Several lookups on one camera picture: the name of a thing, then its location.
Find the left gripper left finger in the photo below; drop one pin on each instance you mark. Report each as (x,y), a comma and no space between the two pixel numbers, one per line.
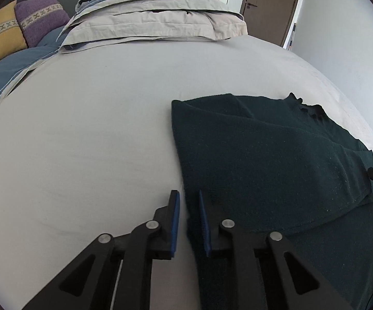
(115,272)

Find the dark green knit sweater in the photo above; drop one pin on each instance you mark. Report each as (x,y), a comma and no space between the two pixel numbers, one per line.
(279,165)

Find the brown door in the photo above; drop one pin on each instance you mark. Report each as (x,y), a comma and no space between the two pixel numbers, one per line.
(269,20)

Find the blue pillow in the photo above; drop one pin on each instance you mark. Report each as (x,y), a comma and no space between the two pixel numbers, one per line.
(15,67)

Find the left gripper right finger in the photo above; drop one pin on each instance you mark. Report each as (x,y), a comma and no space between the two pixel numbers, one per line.
(263,269)

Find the purple cushion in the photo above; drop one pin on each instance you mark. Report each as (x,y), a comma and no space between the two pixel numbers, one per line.
(39,17)

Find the yellow cushion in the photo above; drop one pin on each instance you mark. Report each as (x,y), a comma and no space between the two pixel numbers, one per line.
(11,38)

